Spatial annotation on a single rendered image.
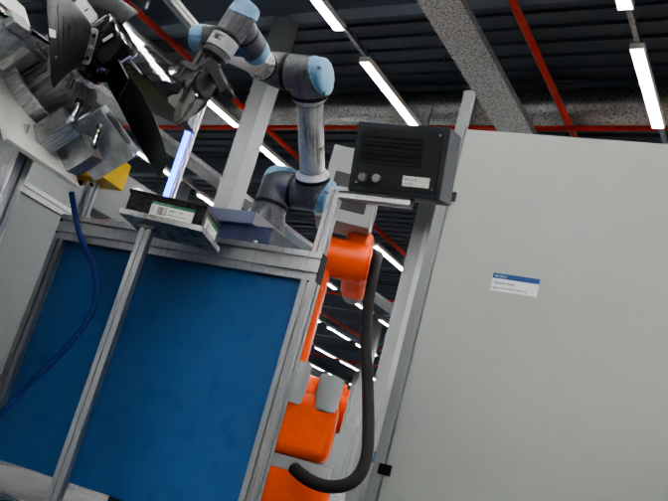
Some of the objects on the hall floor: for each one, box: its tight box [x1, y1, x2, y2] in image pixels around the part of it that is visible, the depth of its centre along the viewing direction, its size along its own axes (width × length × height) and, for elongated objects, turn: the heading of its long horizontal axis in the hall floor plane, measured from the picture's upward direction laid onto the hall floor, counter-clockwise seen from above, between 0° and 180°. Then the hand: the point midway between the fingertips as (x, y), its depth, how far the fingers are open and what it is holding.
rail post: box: [238, 279, 320, 501], centre depth 198 cm, size 4×4×78 cm
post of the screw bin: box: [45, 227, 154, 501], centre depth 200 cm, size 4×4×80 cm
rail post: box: [0, 238, 67, 410], centre depth 233 cm, size 4×4×78 cm
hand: (179, 119), depth 196 cm, fingers closed
